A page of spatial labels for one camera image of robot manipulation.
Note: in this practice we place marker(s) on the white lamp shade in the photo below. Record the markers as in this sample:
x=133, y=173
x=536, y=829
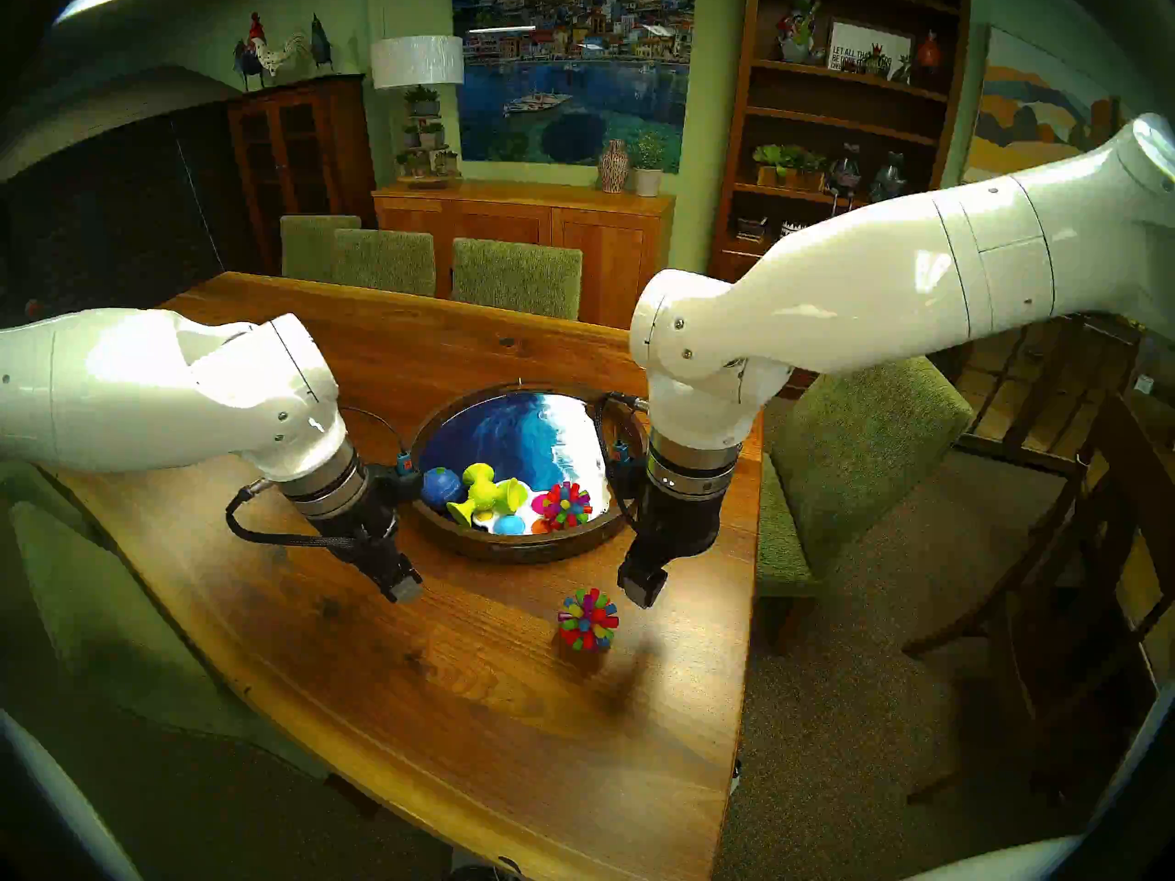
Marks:
x=417, y=61

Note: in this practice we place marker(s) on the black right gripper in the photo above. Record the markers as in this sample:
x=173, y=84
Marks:
x=684, y=530

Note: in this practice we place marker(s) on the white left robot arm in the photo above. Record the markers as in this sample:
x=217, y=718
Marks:
x=138, y=384

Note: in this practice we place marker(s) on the framed text sign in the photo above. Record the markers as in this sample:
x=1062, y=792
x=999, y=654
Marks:
x=867, y=49

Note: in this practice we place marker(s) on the dark window blinds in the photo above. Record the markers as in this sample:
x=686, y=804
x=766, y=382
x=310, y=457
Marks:
x=110, y=209

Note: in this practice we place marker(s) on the white pop bubble toy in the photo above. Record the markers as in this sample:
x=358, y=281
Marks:
x=509, y=525

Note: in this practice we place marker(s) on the blue rooster figurine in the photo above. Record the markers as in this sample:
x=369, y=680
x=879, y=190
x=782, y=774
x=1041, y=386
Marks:
x=248, y=67

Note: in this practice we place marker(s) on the lime green suction toy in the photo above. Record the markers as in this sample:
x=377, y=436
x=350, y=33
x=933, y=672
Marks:
x=485, y=494

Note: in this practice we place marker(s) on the tiered wooden plant stand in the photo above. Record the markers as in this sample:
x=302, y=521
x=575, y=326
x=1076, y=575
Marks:
x=427, y=180

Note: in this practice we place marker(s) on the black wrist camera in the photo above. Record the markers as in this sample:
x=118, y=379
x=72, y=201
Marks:
x=397, y=485
x=626, y=475

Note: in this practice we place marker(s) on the dark wooden chair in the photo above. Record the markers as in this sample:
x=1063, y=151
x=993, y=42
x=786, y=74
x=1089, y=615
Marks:
x=1129, y=485

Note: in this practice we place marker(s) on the small potted succulent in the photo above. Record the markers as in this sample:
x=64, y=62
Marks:
x=422, y=99

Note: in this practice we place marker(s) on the round wooden ocean tray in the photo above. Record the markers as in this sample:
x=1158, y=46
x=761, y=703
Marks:
x=496, y=429

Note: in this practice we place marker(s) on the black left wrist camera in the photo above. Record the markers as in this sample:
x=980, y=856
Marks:
x=397, y=485

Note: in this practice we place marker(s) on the white pot with plant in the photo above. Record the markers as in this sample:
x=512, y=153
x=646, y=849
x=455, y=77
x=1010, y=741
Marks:
x=647, y=180

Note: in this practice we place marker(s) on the white rooster figurine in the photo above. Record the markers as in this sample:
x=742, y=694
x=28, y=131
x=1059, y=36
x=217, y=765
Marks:
x=275, y=55

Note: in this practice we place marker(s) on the black white patterned cup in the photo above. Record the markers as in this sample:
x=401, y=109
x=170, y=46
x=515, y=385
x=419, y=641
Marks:
x=791, y=228

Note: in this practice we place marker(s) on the colourful frog figurine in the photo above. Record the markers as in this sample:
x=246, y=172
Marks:
x=797, y=33

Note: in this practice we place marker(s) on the green upholstered chair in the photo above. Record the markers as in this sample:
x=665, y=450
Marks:
x=854, y=448
x=517, y=278
x=92, y=631
x=312, y=246
x=381, y=262

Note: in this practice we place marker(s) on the stack of books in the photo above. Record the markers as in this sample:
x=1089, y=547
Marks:
x=751, y=230

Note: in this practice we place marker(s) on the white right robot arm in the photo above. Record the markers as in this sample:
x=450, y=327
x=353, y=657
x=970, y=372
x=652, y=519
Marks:
x=900, y=283

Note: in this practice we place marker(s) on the blue green globe ball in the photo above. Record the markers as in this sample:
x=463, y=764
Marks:
x=441, y=488

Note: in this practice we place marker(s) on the harbour town painting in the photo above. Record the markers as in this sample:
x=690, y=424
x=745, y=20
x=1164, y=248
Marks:
x=569, y=81

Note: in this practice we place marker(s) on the wooden succulent planter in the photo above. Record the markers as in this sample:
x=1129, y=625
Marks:
x=788, y=168

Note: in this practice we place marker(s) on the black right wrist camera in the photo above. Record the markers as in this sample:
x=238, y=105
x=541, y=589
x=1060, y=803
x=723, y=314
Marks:
x=626, y=475

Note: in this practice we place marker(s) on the patterned ceramic vase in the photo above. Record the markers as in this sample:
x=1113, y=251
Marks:
x=614, y=167

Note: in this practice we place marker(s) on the white left robot shoulder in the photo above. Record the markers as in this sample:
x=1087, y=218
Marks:
x=55, y=797

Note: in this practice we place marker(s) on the red figurine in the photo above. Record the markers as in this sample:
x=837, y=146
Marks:
x=929, y=51

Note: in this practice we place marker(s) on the light wooden sideboard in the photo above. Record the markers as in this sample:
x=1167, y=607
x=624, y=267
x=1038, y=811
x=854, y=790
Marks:
x=514, y=218

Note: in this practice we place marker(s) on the dark wooden bookshelf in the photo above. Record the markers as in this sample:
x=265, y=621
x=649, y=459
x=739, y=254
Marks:
x=844, y=94

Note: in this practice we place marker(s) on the dark wooden glass-door cabinet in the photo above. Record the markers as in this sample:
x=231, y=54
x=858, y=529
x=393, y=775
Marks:
x=294, y=154

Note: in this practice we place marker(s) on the metal frog figurine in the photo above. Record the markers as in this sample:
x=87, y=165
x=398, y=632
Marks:
x=844, y=171
x=889, y=177

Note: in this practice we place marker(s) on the dark bird figurine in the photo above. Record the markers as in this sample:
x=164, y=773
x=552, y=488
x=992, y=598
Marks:
x=321, y=46

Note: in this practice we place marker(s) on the abstract landscape painting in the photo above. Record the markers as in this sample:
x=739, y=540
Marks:
x=1028, y=117

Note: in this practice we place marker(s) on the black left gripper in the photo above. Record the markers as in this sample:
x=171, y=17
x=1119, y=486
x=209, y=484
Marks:
x=367, y=521

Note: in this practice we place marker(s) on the multicolour spiky ball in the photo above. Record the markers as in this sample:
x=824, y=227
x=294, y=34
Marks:
x=565, y=506
x=588, y=619

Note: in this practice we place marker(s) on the white right robot shoulder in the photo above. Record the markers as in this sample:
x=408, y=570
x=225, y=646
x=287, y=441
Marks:
x=1102, y=815

